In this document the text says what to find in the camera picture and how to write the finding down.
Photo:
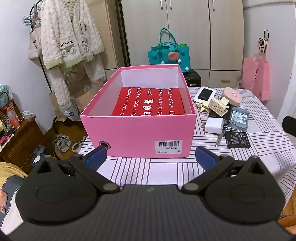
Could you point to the yellow star hair clip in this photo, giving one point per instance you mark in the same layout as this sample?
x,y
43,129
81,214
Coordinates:
x,y
203,108

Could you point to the beige tote bag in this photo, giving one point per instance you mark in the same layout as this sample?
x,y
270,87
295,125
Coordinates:
x,y
34,46

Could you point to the pink cardboard box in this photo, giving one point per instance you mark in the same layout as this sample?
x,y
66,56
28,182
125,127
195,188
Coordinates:
x,y
129,134

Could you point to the wooden nightstand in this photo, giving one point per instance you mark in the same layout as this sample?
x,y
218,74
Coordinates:
x,y
20,143

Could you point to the black battery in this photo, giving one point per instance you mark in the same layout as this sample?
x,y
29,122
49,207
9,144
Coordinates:
x,y
238,139

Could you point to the cream fleece pajama top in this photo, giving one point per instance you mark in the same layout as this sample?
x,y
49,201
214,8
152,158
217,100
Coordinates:
x,y
69,27

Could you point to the woven basket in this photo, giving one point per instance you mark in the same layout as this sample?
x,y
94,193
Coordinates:
x,y
7,109

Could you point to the teal plastic bag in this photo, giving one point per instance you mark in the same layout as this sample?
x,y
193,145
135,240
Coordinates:
x,y
4,90

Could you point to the teal felt handbag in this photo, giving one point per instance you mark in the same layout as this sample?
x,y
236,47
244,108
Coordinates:
x,y
161,58

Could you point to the orange drink bottle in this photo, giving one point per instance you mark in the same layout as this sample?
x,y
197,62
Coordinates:
x,y
13,119

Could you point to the bunch of keys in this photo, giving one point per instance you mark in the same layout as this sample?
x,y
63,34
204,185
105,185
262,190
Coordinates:
x,y
219,139

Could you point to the dark plastic bag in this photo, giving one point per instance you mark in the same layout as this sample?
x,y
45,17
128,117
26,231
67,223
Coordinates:
x,y
38,151

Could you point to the brown paper bag green label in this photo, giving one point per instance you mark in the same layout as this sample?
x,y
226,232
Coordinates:
x,y
84,99

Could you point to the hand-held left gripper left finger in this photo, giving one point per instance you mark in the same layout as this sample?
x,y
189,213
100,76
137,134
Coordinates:
x,y
97,156

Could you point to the pink compact case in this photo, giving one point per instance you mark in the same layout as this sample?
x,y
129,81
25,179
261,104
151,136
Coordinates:
x,y
232,95

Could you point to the beige hair claw clip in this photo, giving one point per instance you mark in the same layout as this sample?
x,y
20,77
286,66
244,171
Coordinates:
x,y
217,106

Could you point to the yellow patterned quilt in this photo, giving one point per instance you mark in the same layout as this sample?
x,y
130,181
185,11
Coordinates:
x,y
9,169

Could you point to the white pocket router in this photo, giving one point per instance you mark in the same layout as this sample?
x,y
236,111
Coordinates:
x,y
204,94

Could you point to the white printed plastic bag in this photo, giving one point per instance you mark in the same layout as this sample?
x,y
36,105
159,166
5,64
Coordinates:
x,y
70,114

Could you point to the beige cabinet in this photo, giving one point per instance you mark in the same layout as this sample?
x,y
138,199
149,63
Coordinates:
x,y
108,27

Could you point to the white charger plug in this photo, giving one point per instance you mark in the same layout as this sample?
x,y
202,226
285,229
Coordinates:
x,y
214,125

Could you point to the white wardrobe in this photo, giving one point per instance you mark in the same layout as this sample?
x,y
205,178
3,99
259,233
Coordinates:
x,y
196,34

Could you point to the pink shopping bag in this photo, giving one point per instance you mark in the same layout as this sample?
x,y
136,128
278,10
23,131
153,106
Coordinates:
x,y
259,76

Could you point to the grey sneaker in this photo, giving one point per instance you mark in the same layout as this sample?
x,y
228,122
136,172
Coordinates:
x,y
62,139
60,146

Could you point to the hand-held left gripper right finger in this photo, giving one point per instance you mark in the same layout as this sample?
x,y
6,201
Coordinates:
x,y
203,155

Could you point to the plain brown paper bag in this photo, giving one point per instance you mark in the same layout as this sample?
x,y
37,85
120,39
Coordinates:
x,y
52,104

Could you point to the black suitcase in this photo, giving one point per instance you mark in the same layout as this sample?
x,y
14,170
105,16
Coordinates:
x,y
193,80

